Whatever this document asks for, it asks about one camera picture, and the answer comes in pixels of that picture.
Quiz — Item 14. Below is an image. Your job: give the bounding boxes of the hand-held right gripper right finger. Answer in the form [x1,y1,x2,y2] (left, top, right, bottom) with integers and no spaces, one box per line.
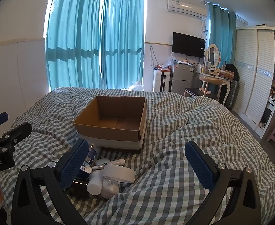
[184,141,262,225]

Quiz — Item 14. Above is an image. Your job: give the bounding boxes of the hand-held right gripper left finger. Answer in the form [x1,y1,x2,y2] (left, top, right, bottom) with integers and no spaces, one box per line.
[11,139,90,225]

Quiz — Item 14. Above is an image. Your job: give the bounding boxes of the clear plastic jar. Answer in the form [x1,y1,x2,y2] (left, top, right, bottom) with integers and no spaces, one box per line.
[78,144,101,181]

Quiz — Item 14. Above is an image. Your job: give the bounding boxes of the black pouch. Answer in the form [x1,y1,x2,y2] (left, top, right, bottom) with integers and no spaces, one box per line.
[66,180,91,198]

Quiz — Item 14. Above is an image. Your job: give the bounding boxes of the white plastic case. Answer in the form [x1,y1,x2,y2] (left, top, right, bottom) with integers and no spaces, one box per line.
[95,158,111,167]

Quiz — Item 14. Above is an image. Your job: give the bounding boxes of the white plastic bottle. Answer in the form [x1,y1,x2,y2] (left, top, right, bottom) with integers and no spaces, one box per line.
[86,170,105,195]

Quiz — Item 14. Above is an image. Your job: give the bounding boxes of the white round device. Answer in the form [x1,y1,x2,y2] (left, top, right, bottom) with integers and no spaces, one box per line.
[101,178,119,199]

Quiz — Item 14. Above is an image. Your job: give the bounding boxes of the white tube purple label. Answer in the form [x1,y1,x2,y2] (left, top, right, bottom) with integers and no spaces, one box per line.
[91,159,126,170]

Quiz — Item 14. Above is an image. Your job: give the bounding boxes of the white tape roll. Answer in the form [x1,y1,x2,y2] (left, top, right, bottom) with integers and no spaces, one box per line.
[102,164,136,183]

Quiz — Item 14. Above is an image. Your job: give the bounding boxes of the cardboard box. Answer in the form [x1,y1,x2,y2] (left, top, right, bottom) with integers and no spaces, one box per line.
[73,95,147,154]

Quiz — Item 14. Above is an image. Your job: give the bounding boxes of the grey checkered blanket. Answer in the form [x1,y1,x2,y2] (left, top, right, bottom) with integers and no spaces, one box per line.
[0,87,275,225]

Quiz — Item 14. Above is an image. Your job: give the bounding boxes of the dark suitcase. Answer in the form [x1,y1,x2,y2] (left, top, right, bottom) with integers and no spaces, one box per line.
[224,80,240,109]

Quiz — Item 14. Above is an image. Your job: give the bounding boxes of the wooden chair black seat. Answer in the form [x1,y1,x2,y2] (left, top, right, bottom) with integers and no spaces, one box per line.
[184,77,224,101]

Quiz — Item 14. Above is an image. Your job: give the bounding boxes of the white dressing table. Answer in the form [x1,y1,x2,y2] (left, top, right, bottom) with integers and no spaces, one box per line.
[199,71,234,104]

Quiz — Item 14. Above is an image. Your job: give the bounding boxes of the silver small fridge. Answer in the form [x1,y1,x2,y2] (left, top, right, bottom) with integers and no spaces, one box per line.
[170,62,195,94]

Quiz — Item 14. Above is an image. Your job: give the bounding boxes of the white suitcase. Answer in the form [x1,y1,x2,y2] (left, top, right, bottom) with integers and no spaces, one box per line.
[153,69,172,92]

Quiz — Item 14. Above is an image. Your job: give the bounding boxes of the white plastic bag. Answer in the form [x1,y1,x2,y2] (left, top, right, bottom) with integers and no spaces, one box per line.
[129,80,145,91]

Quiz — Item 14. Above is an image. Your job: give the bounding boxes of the black bag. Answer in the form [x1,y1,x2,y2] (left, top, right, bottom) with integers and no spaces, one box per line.
[225,63,238,80]

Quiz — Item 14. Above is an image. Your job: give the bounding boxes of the white slatted wardrobe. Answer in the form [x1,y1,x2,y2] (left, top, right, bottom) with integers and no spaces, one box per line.
[231,26,275,139]

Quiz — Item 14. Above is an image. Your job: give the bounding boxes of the orange packets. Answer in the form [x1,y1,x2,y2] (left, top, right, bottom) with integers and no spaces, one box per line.
[154,65,172,72]

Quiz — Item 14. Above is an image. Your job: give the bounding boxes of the wide teal curtain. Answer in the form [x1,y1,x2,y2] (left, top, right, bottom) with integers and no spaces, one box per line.
[45,0,103,91]

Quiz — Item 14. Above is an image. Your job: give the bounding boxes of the clear plastic bag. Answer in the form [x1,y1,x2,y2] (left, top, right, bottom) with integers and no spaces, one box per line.
[163,54,179,67]

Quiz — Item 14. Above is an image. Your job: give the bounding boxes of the white oval mirror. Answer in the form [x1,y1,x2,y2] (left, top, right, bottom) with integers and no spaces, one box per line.
[204,43,222,69]

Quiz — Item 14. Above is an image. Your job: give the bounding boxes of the teal curtain beside wardrobe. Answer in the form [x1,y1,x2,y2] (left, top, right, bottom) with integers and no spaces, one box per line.
[209,2,240,80]

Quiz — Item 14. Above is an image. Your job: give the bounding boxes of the narrow teal curtain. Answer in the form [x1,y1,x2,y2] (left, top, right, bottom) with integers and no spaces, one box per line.
[101,0,145,91]

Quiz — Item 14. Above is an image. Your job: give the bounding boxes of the white air conditioner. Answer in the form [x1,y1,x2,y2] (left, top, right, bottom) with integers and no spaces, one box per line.
[167,0,208,19]

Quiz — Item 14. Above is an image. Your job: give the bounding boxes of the blue wall cable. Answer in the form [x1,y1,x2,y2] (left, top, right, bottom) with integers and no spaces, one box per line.
[150,46,159,69]

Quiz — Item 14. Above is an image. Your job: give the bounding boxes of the black wall television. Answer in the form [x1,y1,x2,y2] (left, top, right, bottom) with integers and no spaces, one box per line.
[172,31,206,59]

